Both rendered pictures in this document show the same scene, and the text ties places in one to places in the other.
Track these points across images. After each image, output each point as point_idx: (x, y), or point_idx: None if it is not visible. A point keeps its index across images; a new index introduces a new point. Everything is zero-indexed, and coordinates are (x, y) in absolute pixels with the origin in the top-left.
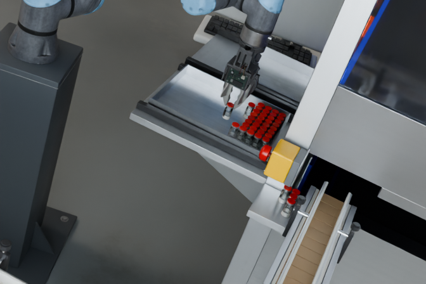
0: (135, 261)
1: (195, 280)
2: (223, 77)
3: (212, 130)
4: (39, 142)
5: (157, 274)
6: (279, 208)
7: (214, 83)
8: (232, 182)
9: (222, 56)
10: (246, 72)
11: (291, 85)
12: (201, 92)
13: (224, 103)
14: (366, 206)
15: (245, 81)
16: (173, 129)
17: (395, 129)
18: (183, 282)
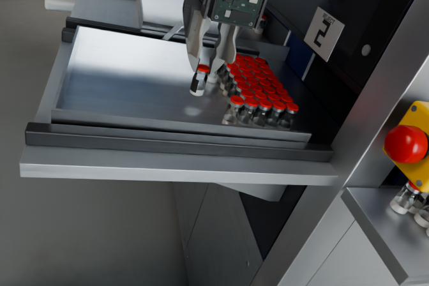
0: (76, 269)
1: (142, 251)
2: (206, 12)
3: (212, 128)
4: None
5: (106, 269)
6: (414, 228)
7: (134, 45)
8: (240, 188)
9: (108, 10)
10: None
11: None
12: (125, 65)
13: (193, 69)
14: None
15: (257, 7)
16: (137, 158)
17: None
18: (133, 260)
